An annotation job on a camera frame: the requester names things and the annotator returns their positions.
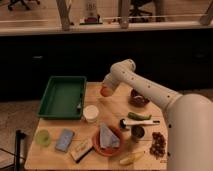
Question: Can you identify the orange apple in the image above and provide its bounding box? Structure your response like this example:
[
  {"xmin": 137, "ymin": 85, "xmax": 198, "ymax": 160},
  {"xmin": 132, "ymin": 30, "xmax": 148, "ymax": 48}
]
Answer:
[{"xmin": 100, "ymin": 87, "xmax": 112, "ymax": 97}]

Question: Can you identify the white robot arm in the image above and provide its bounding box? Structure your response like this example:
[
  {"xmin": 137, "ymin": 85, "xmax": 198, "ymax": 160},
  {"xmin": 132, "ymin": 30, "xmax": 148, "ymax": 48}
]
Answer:
[{"xmin": 100, "ymin": 59, "xmax": 213, "ymax": 171}]

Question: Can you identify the white paper cup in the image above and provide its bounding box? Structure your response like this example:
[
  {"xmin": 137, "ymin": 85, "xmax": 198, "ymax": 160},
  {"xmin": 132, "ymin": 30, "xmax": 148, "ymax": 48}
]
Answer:
[{"xmin": 83, "ymin": 105, "xmax": 99, "ymax": 123}]

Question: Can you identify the metal cup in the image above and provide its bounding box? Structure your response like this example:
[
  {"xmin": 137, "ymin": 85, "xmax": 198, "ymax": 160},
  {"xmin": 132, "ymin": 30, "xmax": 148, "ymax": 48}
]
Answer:
[{"xmin": 131, "ymin": 125, "xmax": 145, "ymax": 143}]

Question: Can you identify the green plastic cup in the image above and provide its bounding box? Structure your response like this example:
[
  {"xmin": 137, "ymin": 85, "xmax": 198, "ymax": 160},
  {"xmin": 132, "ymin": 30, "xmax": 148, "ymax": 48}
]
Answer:
[{"xmin": 35, "ymin": 130, "xmax": 51, "ymax": 147}]

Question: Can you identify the dark red bowl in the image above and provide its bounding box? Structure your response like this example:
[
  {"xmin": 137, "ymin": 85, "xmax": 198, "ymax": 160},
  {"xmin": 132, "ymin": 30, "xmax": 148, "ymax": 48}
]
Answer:
[{"xmin": 129, "ymin": 89, "xmax": 149, "ymax": 107}]

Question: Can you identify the green cucumber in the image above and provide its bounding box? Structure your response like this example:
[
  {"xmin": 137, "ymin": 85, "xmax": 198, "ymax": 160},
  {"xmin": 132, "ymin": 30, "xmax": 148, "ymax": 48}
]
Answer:
[{"xmin": 127, "ymin": 112, "xmax": 152, "ymax": 121}]

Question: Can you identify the green plastic tray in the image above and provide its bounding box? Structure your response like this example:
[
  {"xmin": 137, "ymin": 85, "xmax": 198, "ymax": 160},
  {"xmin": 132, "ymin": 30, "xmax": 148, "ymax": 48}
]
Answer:
[{"xmin": 38, "ymin": 76, "xmax": 87, "ymax": 120}]

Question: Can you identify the grey folded cloth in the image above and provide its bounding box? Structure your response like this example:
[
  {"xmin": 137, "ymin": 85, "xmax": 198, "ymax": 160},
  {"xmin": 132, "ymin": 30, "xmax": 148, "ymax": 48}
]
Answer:
[{"xmin": 100, "ymin": 123, "xmax": 120, "ymax": 148}]

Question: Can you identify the black office chair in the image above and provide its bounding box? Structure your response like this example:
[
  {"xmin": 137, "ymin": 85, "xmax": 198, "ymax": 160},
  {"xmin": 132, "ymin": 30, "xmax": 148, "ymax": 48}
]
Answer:
[
  {"xmin": 129, "ymin": 0, "xmax": 165, "ymax": 23},
  {"xmin": 7, "ymin": 0, "xmax": 41, "ymax": 11}
]

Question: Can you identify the orange plate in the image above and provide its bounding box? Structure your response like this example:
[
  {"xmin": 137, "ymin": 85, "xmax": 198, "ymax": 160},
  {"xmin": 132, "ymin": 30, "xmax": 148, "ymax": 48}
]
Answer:
[{"xmin": 92, "ymin": 124, "xmax": 124, "ymax": 157}]

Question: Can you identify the wooden block eraser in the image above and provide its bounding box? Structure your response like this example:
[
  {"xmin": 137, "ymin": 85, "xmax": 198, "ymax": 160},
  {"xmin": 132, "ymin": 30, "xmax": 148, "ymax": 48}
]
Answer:
[{"xmin": 70, "ymin": 138, "xmax": 93, "ymax": 163}]

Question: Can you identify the blue sponge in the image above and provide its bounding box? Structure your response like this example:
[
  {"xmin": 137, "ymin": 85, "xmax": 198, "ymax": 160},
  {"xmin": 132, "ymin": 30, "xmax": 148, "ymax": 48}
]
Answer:
[{"xmin": 55, "ymin": 129, "xmax": 75, "ymax": 152}]

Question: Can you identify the bunch of dark grapes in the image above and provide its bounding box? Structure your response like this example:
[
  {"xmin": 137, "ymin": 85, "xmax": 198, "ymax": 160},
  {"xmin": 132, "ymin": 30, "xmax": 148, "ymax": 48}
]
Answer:
[{"xmin": 149, "ymin": 132, "xmax": 166, "ymax": 158}]

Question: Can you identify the black stand pole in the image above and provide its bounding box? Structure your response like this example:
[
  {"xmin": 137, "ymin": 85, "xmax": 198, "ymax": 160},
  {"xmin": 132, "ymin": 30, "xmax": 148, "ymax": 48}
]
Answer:
[{"xmin": 14, "ymin": 130, "xmax": 26, "ymax": 171}]

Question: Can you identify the black office chair left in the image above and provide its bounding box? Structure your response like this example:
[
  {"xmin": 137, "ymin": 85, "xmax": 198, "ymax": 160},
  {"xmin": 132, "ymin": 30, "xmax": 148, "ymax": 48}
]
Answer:
[{"xmin": 7, "ymin": 0, "xmax": 41, "ymax": 11}]

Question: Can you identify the white handled brush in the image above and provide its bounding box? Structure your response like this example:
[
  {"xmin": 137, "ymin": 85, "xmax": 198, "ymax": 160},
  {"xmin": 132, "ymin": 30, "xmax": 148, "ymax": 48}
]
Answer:
[{"xmin": 119, "ymin": 119, "xmax": 160, "ymax": 129}]

